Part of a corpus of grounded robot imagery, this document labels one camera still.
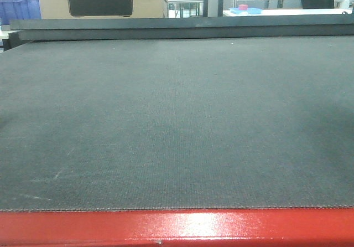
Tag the red conveyor frame edge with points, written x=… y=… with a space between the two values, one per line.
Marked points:
x=216 y=227

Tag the white background table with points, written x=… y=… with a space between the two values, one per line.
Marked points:
x=294 y=12

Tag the grey conveyor rear rail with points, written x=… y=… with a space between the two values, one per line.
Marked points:
x=98 y=33

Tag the dark grey conveyor belt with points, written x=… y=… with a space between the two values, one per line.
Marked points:
x=177 y=124

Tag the blue plastic crate background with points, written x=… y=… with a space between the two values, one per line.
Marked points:
x=19 y=10

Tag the red block on tray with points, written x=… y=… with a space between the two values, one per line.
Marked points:
x=243 y=7

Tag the shallow blue tray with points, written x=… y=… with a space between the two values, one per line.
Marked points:
x=248 y=11

